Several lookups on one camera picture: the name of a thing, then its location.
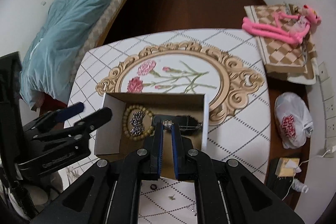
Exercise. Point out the checkered folded mat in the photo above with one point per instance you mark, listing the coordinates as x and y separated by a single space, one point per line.
294 64

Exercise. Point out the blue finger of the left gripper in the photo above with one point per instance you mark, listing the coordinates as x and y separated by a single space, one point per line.
94 120
69 112

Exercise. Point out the small yellow box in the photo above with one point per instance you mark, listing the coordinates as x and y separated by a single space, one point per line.
287 167

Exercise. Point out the pink panther plush toy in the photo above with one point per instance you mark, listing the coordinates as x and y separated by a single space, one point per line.
278 23

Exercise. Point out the patterned white tablecloth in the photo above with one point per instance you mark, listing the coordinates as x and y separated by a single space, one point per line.
223 65

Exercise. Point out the small silver earring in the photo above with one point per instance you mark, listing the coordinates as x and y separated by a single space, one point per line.
172 197

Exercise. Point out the black wristband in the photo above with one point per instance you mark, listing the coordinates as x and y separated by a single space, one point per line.
187 123

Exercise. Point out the teal duvet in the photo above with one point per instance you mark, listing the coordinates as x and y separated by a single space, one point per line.
71 27

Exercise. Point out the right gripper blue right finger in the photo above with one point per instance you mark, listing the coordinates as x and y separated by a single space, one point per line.
181 145

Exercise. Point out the white cardboard box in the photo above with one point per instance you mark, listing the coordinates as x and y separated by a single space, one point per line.
189 111

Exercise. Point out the white wall power strip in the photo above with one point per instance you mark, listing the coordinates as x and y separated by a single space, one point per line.
328 99

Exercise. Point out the bed with patterned mattress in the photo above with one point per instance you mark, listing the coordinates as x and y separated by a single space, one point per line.
110 8

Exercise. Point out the white plastic bag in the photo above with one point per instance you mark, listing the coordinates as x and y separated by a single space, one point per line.
293 120

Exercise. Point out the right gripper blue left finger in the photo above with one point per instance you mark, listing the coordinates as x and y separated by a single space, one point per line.
153 159

